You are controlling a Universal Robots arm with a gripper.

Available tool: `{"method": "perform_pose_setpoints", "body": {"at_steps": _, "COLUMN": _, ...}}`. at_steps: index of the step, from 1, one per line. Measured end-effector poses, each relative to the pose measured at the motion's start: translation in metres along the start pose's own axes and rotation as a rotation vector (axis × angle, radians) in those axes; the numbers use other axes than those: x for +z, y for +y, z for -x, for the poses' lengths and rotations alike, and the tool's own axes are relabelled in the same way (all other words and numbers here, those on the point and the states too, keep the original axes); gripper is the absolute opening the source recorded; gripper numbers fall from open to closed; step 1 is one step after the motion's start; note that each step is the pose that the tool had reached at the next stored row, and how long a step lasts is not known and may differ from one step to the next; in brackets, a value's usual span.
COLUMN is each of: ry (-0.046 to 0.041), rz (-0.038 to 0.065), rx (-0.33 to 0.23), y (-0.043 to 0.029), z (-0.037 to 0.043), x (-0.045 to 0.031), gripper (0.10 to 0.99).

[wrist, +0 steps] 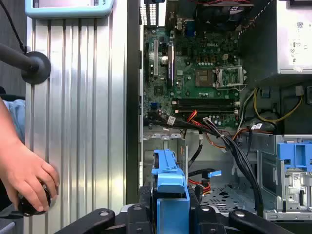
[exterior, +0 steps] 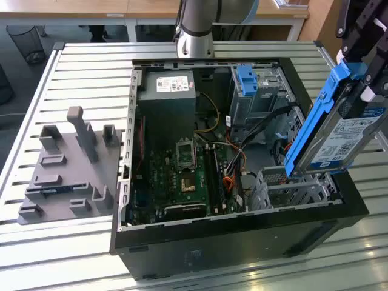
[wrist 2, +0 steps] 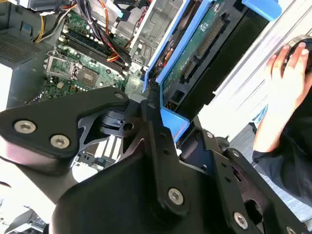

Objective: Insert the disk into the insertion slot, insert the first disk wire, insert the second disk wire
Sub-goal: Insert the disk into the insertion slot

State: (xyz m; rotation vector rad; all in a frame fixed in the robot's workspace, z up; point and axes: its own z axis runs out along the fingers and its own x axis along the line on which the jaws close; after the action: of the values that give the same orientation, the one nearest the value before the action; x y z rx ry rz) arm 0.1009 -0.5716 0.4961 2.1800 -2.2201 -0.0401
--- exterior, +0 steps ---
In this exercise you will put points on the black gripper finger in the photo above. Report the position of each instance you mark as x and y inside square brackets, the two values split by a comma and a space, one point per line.
[382, 66]
[360, 45]

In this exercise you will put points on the hard disk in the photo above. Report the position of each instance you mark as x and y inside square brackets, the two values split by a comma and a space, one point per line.
[330, 145]

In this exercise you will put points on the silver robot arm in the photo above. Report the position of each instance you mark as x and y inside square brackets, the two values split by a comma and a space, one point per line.
[197, 30]

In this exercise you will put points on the metal disk bay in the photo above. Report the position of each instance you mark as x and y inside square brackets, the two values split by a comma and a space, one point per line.
[272, 194]

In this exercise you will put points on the black RAM slot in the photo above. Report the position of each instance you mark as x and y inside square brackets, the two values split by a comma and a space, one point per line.
[218, 179]
[209, 175]
[214, 177]

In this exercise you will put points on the wooden cabinet panel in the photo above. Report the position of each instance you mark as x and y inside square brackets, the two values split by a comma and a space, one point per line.
[321, 24]

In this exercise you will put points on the metal drive cage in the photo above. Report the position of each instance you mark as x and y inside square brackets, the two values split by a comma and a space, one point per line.
[251, 112]

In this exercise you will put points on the grey round case speaker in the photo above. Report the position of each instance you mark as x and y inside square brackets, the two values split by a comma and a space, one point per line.
[249, 183]

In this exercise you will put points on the grey power supply unit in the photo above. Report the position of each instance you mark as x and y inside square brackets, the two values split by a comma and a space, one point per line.
[151, 88]

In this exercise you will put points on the CPU socket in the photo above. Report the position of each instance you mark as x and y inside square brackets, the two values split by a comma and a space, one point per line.
[188, 185]

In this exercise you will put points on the black expansion card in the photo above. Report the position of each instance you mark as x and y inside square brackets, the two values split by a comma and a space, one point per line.
[185, 210]

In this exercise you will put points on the green motherboard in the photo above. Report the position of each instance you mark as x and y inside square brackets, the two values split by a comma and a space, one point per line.
[157, 179]

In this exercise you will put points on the black PC case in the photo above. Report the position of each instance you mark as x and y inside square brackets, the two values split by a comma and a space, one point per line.
[212, 242]

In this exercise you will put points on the black office chair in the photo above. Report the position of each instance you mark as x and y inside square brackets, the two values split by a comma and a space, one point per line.
[97, 33]

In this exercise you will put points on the wooden desk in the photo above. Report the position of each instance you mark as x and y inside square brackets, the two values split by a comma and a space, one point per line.
[91, 7]

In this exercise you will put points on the grey parts rack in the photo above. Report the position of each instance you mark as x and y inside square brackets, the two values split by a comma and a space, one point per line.
[66, 169]

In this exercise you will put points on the black mesh waste bin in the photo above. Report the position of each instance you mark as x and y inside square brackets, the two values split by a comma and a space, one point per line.
[25, 42]

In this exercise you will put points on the dark RAM stick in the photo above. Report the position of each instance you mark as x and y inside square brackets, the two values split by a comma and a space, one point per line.
[54, 191]

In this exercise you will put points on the blue drive bracket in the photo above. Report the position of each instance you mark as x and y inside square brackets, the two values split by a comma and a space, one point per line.
[247, 82]

